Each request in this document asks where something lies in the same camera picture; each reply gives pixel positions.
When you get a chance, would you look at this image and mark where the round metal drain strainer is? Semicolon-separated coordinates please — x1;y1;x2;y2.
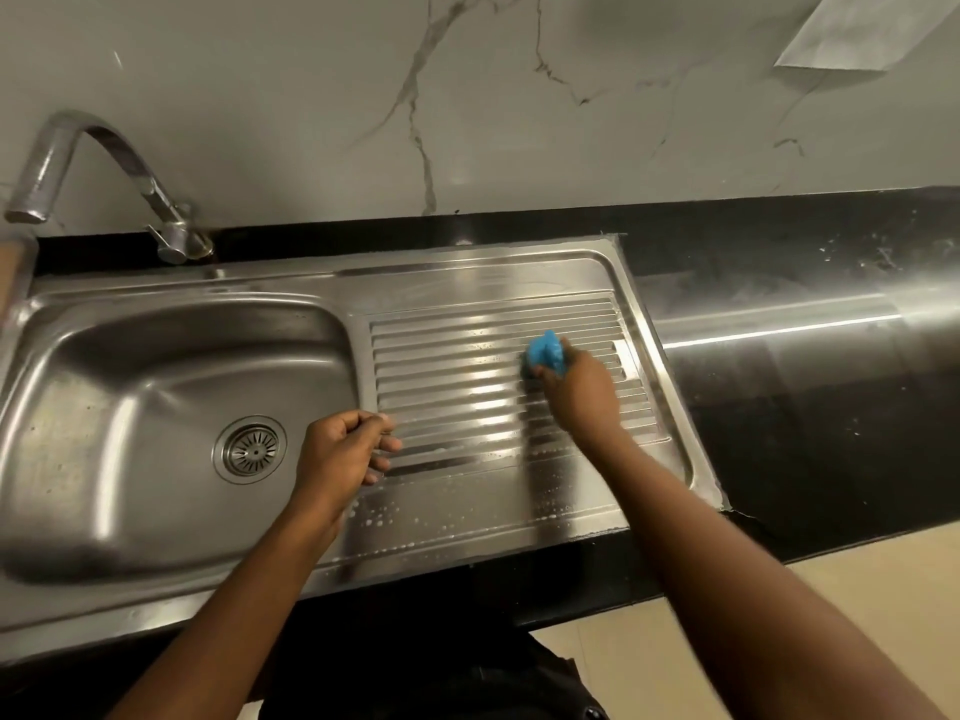
212;415;289;486

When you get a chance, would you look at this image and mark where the chrome faucet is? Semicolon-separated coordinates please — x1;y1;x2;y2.
3;110;215;266

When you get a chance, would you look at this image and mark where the stainless steel sink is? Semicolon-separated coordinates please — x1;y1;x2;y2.
0;233;733;661

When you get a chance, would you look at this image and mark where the person's right forearm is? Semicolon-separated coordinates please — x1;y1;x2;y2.
588;434;946;720

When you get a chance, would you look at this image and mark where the person's left hand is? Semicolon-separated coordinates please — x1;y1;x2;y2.
287;409;404;530

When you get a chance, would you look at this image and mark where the person's black clothing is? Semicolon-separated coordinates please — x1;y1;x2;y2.
258;629;613;720

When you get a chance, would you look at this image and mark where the white paper sheet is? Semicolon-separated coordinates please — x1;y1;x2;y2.
773;0;950;72

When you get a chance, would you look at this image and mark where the clear plastic container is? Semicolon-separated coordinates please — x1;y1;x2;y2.
0;231;39;323

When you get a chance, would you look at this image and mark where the blue brush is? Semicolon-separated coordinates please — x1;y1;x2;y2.
521;329;571;383

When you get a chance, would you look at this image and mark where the person's right hand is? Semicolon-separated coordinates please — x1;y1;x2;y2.
530;350;624;460

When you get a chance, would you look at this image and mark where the person's left forearm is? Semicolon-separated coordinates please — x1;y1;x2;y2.
104;509;350;720

